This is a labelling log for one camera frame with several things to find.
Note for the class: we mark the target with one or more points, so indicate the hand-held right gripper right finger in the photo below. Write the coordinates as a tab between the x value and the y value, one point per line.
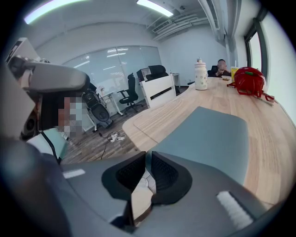
180	182

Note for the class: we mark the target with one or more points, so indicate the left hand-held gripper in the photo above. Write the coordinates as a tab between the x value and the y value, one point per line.
57	77

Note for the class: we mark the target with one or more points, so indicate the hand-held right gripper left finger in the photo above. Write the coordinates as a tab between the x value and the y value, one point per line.
111	182

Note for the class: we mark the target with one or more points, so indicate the papers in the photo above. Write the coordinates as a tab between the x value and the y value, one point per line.
208	139

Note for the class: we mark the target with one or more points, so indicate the person's head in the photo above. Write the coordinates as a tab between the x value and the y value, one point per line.
71	118

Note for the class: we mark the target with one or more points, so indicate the white power strip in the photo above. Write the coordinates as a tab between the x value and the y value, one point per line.
113	138
121	138

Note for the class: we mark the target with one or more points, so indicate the black round floor appliance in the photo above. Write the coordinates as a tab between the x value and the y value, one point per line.
100	115

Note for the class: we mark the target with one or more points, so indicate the white standing desk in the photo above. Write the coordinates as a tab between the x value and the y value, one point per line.
113	97

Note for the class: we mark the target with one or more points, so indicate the person's white shirt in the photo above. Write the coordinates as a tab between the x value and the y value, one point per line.
39	143

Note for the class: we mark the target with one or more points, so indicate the long ceiling light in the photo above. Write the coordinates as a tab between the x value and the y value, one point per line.
155	6
51	9

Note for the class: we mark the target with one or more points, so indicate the black office chair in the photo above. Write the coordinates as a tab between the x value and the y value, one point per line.
158	70
131	88

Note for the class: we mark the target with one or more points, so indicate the light wooden table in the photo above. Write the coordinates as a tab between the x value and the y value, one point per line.
231	99

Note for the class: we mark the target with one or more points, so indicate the white wooden chair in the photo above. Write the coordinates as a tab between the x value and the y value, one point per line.
159	85

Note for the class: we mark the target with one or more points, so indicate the small white desk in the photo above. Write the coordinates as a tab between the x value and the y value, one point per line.
175	74

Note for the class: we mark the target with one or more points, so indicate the white dotted bottle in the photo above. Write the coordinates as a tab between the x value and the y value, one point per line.
201	76

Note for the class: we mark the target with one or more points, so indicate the white ceiling air vent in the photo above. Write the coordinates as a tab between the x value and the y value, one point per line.
161	26

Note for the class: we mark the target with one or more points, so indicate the yellow box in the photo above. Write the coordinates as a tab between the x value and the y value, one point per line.
233	74

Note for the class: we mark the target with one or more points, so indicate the red bag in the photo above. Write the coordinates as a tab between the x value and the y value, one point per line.
248	79

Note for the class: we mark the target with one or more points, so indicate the black window frame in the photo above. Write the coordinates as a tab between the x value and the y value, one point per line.
262	51

